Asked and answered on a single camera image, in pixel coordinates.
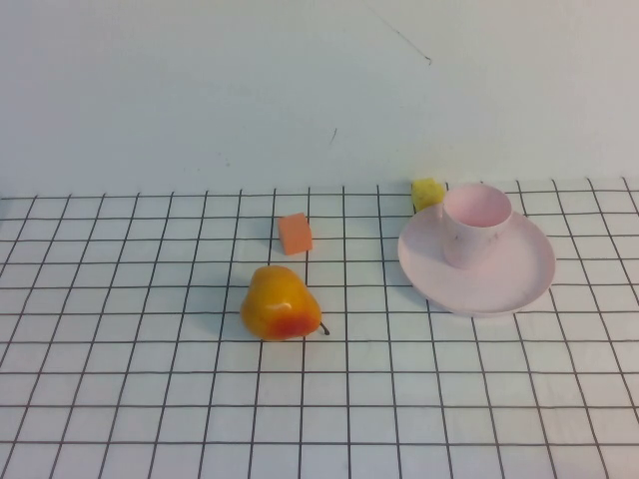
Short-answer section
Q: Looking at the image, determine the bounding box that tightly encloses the pink plastic cup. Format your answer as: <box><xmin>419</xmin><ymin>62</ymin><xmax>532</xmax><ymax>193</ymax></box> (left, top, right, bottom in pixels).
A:
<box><xmin>440</xmin><ymin>183</ymin><xmax>514</xmax><ymax>270</ymax></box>

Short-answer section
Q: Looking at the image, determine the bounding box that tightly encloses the orange foam block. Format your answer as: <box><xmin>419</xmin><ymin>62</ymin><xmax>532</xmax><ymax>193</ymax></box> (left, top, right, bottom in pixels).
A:
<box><xmin>278</xmin><ymin>213</ymin><xmax>315</xmax><ymax>256</ymax></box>

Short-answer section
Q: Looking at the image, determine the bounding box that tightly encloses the pink round plate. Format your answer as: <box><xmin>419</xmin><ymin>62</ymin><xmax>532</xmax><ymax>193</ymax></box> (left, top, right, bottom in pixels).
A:
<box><xmin>396</xmin><ymin>207</ymin><xmax>557</xmax><ymax>318</ymax></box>

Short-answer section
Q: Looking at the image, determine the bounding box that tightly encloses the yellow orange toy pear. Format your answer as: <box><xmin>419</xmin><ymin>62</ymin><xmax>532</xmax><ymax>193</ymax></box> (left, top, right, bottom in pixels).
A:
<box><xmin>240</xmin><ymin>265</ymin><xmax>331</xmax><ymax>342</ymax></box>

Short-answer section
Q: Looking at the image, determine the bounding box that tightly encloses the yellow foam block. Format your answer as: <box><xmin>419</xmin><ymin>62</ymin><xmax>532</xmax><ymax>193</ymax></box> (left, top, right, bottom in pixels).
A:
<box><xmin>411</xmin><ymin>178</ymin><xmax>447</xmax><ymax>213</ymax></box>

